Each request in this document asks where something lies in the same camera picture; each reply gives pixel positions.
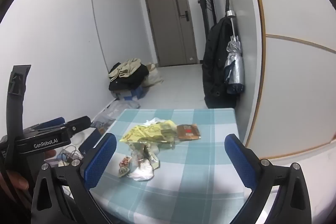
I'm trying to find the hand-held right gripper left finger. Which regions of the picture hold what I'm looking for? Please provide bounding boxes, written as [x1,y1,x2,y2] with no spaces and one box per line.
[31,133,117,224]

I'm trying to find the grey door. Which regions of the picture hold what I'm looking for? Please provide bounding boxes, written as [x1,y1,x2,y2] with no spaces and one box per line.
[142,0,198,67]

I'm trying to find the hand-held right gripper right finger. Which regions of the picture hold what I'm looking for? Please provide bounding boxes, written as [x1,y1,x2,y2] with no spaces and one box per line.
[225,134,313,224]

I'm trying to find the tangled cables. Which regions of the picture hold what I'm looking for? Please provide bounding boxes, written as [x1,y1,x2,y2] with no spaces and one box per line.
[56,145,84,165]

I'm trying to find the silver folded umbrella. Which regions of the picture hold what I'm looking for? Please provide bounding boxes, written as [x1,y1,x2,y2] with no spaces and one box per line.
[224,10,245,94]

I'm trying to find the red patterned small wrapper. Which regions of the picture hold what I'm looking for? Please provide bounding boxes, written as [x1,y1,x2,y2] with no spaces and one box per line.
[117,156,132,178]

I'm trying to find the dark blue table frame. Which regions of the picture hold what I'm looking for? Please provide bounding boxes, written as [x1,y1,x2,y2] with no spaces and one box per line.
[78,126,105,155]

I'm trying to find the beige garment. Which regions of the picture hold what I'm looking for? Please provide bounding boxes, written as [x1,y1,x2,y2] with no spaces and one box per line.
[108,58,142,82]

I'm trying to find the grey plastic bag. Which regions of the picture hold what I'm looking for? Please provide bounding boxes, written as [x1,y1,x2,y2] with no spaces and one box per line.
[93,101,141,130]

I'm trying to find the white tissue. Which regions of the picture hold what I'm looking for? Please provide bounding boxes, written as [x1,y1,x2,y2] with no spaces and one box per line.
[143,118,168,126]

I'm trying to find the clear crinkled wrapper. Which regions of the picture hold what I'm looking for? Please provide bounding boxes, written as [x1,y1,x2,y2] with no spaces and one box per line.
[129,141,160,169]

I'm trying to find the brown snack wrapper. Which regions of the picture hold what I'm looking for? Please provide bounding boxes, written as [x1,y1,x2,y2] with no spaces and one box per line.
[176,123,201,141]

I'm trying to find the white wardrobe gold trim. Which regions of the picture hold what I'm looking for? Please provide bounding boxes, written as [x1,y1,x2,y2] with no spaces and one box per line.
[235,0,336,161]

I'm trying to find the black garment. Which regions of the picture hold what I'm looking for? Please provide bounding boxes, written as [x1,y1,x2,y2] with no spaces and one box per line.
[109,64,150,91]

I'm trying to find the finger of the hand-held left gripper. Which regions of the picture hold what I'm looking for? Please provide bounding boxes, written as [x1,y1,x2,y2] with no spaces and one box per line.
[62,116,92,136]
[25,117,66,133]

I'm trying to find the person's left hand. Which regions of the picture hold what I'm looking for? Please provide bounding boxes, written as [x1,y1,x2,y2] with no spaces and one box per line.
[0,149,57,191]

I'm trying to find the teal checked tablecloth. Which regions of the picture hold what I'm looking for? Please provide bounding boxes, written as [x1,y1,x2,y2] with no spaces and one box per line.
[89,108,252,224]

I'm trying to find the white cloth bag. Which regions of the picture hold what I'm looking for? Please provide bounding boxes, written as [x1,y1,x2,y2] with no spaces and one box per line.
[143,63,164,87]

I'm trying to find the yellow plastic bag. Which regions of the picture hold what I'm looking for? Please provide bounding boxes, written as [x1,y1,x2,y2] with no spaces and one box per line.
[119,120,177,146]

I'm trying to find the black coat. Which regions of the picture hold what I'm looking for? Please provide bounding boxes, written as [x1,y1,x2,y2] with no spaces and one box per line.
[203,17,246,109]

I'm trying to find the blue cardboard box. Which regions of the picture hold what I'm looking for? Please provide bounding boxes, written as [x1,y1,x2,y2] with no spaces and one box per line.
[111,86,147,101]

